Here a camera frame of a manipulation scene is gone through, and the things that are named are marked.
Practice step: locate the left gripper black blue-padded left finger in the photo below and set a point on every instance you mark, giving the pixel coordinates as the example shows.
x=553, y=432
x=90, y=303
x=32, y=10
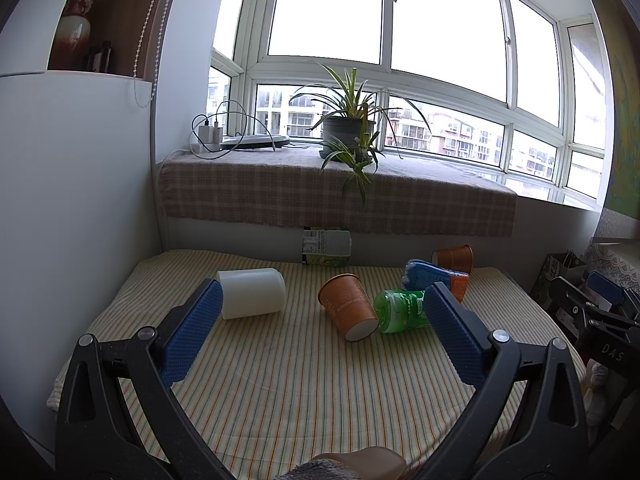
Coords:
x=118, y=417

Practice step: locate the white charger adapters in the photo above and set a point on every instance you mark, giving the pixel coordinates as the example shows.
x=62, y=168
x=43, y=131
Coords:
x=210, y=138

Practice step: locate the green plastic bottle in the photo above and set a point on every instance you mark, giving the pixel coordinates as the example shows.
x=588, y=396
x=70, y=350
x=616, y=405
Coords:
x=398, y=310

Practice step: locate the orange paper cup lying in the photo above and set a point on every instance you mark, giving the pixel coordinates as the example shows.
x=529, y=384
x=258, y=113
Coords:
x=348, y=306

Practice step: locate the brown slipper with fur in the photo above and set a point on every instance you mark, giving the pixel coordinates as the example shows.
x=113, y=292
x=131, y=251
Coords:
x=372, y=463

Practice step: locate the white lace cloth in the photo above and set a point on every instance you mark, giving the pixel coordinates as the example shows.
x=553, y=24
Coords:
x=619, y=262

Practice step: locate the dark flat tray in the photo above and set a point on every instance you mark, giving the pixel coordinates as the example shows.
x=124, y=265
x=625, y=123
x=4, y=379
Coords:
x=254, y=141

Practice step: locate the plaid window sill cloth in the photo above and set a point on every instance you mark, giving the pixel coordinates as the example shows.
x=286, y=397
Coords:
x=294, y=188

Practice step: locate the dark bottle on shelf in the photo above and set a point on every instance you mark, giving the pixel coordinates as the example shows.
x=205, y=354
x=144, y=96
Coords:
x=100, y=60

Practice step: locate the blue plastic bottle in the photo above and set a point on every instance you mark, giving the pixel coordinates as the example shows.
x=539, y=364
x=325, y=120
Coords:
x=420, y=275

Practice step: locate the striped table cloth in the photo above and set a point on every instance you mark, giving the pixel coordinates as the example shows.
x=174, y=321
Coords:
x=270, y=392

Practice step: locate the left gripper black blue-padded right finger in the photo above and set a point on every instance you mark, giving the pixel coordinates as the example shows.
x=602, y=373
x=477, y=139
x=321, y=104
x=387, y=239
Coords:
x=549, y=430

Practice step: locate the white window frame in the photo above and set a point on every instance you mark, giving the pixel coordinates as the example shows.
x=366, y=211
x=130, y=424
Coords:
x=518, y=88

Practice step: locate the white plastic cup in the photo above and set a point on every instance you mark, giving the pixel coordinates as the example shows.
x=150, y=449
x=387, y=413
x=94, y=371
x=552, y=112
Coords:
x=251, y=292

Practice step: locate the dark patterned paper bag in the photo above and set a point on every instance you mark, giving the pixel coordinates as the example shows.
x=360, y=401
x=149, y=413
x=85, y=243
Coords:
x=559, y=265

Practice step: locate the red brown ceramic vase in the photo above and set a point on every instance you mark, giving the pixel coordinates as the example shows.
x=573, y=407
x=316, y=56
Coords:
x=71, y=39

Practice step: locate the potted spider plant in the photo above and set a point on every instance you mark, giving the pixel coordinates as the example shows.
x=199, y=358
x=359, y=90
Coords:
x=348, y=124

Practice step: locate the orange paper cup rear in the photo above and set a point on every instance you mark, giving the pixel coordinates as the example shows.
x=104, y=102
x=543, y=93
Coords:
x=459, y=259

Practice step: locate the white cabinet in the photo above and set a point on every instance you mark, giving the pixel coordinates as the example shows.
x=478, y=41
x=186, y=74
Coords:
x=77, y=205

